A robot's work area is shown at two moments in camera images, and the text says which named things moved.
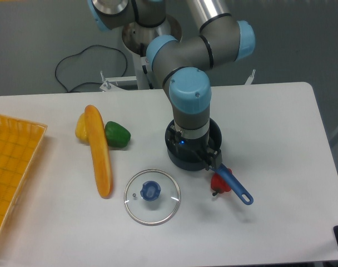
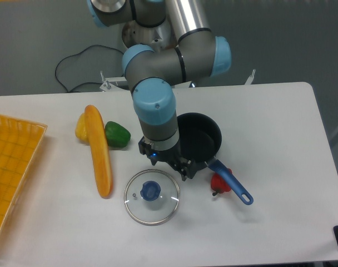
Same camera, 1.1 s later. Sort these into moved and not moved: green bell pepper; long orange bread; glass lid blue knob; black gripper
Moved: black gripper
Not moved: long orange bread; green bell pepper; glass lid blue knob
